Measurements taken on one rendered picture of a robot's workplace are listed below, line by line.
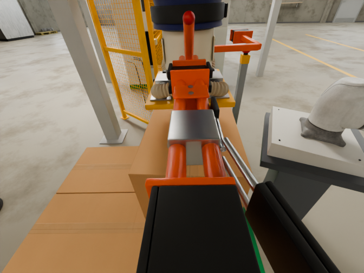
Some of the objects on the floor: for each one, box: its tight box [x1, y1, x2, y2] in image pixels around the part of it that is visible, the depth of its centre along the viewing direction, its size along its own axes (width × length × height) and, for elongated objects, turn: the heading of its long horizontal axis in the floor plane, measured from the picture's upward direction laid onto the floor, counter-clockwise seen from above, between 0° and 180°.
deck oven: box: [0, 0, 34, 42], centre depth 1069 cm, size 176×135×227 cm
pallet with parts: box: [35, 28, 58, 35], centre depth 1298 cm, size 127×88×36 cm
